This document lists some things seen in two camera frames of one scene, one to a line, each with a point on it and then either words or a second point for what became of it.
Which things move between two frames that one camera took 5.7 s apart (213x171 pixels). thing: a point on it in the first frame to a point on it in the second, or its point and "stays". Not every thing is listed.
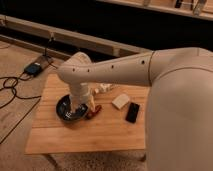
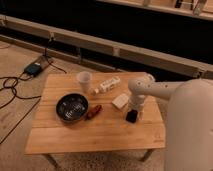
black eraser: x=132 y=112 stays
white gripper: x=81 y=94 to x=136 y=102
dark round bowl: x=66 y=114 stays
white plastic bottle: x=105 y=87 stays
